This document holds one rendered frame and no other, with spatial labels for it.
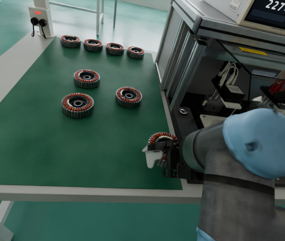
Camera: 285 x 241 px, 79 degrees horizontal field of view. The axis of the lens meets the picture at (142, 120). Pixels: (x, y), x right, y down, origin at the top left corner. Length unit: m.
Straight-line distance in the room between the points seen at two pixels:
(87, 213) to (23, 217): 0.36
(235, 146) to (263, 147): 0.02
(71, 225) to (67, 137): 0.75
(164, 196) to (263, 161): 0.36
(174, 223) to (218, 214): 1.13
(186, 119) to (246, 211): 0.24
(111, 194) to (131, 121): 0.29
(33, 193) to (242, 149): 0.47
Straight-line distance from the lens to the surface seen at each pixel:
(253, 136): 0.20
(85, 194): 0.50
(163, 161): 0.48
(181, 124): 0.39
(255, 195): 0.22
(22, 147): 0.61
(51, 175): 0.54
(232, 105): 0.72
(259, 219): 0.22
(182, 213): 1.38
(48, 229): 1.28
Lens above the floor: 1.21
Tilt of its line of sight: 43 degrees down
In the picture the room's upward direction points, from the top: 16 degrees clockwise
